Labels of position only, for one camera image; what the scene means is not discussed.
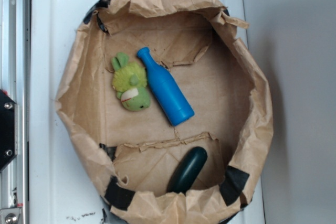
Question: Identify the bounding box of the dark green plastic pickle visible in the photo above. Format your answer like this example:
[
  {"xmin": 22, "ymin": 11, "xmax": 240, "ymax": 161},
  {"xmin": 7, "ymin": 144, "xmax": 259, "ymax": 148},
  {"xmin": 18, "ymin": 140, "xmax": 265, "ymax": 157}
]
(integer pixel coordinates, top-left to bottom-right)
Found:
[{"xmin": 167, "ymin": 146, "xmax": 208, "ymax": 193}]

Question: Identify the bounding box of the blue plastic bottle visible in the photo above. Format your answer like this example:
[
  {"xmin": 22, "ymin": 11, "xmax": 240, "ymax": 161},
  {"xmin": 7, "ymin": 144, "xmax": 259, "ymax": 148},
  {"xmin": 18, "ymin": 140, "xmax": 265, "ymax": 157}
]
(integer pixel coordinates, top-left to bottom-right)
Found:
[{"xmin": 137, "ymin": 47, "xmax": 195, "ymax": 126}]

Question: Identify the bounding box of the green plush toy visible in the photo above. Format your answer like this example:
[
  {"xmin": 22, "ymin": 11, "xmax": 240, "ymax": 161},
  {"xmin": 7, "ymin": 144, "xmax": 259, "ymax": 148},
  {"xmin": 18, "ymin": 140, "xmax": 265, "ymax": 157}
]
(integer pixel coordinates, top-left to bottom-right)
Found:
[{"xmin": 111, "ymin": 52, "xmax": 151, "ymax": 111}]

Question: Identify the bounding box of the brown paper bag bin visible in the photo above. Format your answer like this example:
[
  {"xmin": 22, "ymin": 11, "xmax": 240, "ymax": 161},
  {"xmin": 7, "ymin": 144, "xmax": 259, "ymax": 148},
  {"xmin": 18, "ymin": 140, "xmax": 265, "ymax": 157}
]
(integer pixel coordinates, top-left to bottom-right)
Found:
[{"xmin": 56, "ymin": 0, "xmax": 274, "ymax": 223}]

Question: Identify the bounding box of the white plastic tote lid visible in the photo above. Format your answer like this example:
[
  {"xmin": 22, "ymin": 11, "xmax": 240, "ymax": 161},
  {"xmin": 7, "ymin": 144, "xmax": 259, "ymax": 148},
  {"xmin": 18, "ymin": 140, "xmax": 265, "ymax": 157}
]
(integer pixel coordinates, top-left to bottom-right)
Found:
[{"xmin": 29, "ymin": 0, "xmax": 244, "ymax": 223}]

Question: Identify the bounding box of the black metal bracket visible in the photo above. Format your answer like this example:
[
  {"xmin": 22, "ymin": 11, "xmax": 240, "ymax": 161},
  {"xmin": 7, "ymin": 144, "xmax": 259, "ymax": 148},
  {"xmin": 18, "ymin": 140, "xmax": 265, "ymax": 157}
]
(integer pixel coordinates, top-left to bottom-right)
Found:
[{"xmin": 0, "ymin": 90, "xmax": 17, "ymax": 172}]

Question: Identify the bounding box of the aluminium frame rail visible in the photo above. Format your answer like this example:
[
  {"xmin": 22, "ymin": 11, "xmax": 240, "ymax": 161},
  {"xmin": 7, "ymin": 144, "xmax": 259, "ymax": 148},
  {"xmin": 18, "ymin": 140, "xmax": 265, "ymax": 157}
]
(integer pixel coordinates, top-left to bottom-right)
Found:
[{"xmin": 1, "ymin": 0, "xmax": 30, "ymax": 223}]

